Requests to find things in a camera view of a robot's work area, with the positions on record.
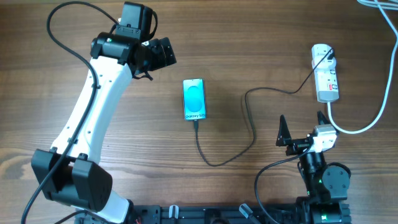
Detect teal screen Galaxy smartphone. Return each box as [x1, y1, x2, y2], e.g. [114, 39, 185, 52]
[183, 78, 206, 121]

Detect white cables at corner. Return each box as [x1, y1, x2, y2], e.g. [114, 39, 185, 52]
[356, 0, 398, 12]

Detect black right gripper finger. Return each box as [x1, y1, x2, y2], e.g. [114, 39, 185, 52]
[275, 114, 292, 147]
[317, 111, 340, 135]

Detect black USB charging cable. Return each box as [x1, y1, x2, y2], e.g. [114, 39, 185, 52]
[193, 47, 336, 167]

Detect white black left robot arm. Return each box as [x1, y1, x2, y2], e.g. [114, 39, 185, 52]
[31, 2, 176, 223]

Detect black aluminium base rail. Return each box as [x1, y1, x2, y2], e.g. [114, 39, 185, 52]
[74, 203, 353, 224]

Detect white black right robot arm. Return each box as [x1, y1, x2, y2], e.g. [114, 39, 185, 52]
[276, 111, 352, 224]

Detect white power strip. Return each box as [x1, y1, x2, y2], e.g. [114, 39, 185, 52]
[312, 44, 339, 103]

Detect white power strip cord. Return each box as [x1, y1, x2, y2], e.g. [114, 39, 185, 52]
[326, 0, 398, 135]

